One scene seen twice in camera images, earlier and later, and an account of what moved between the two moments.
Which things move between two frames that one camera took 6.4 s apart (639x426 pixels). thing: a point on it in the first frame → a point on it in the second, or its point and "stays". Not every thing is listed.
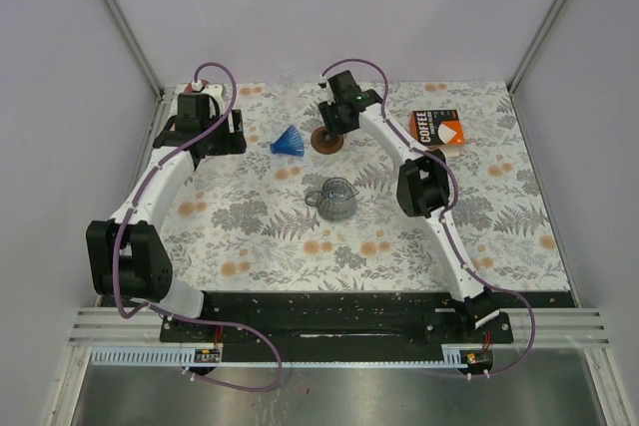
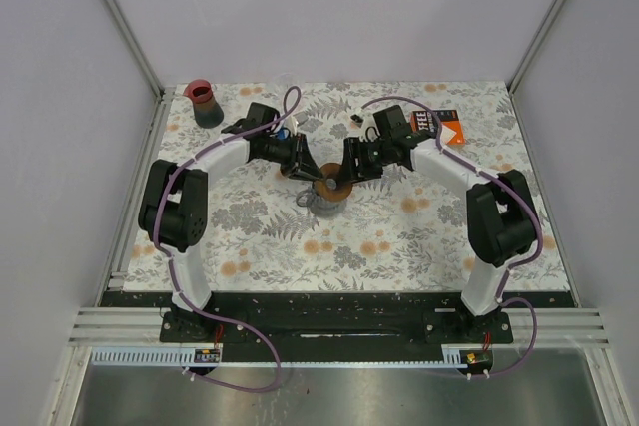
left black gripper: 233,143 → 300,153
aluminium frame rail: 121,19 stays
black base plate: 348,321 stays
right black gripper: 331,129 → 353,149
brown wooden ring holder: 322,144 → 331,186
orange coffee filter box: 436,128 stays
